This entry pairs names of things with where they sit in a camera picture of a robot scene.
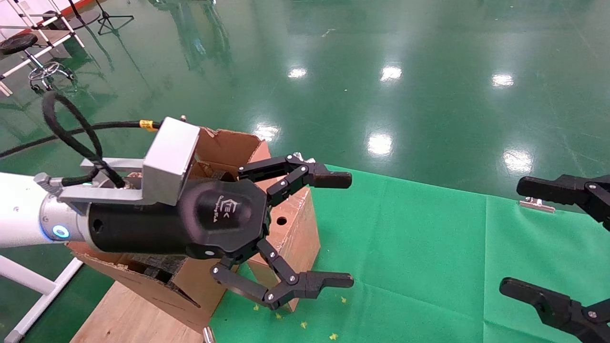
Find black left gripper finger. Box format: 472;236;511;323
211;238;354;310
237;153;352;206

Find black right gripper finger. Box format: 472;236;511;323
499;276;610;343
517;174;610;230

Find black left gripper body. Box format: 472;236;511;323
87;178;271;261

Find small brown cardboard box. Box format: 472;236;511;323
245;183;321;313

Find large open cardboard carton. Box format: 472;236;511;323
67;126;273;334

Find green table cloth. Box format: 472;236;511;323
208;162;610;343

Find black tripod stand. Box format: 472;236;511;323
94;0;135;36

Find black round stand base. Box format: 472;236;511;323
42;9;102;30

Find black wheeled stool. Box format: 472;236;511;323
0;32;77;93

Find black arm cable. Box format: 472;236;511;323
0;91;163;189

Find white tube table frame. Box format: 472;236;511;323
0;255;84;343

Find white tube rack frame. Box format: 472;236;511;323
0;0;86;96

